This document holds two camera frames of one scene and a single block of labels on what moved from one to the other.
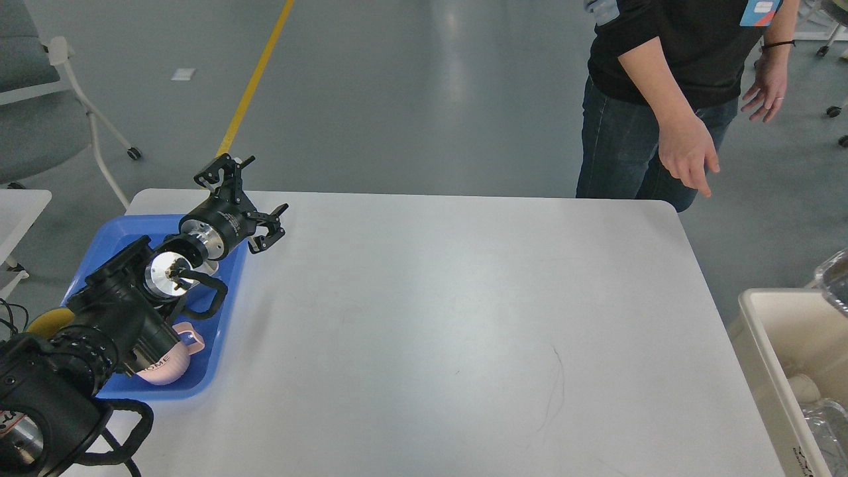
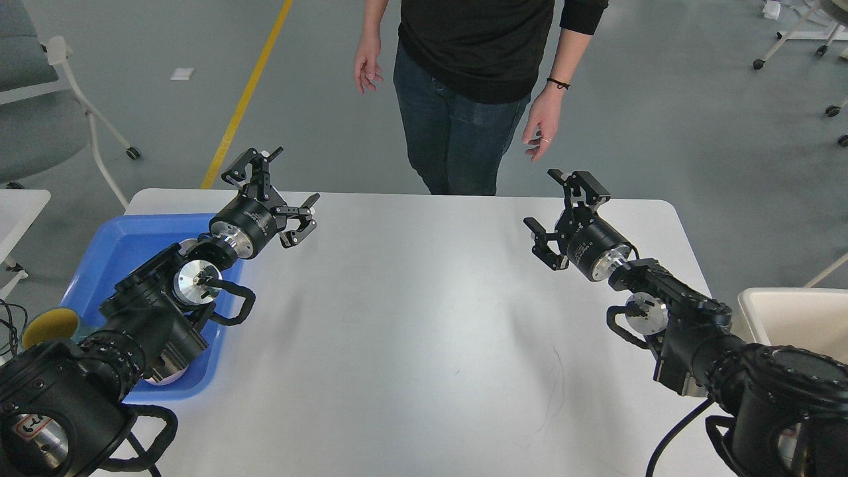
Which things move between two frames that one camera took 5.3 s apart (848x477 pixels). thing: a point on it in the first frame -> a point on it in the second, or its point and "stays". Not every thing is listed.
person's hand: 770,87 -> 542,122
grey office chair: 46,120 stays
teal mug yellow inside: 46,324 stays
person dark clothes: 662,87 -> 464,71
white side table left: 19,209 stays
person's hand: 686,149 -> 367,69
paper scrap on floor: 183,74 stays
